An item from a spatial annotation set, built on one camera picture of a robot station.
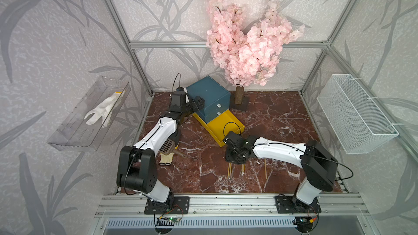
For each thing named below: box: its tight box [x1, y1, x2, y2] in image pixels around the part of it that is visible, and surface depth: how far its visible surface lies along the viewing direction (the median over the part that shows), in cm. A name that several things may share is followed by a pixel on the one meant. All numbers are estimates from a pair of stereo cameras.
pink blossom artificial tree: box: [205, 0, 306, 111], surface depth 72 cm
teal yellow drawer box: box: [186, 75, 246, 148], surface depth 94 cm
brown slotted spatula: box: [159, 138, 187, 158], surface depth 91 cm
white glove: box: [83, 90, 126, 128], surface depth 68 cm
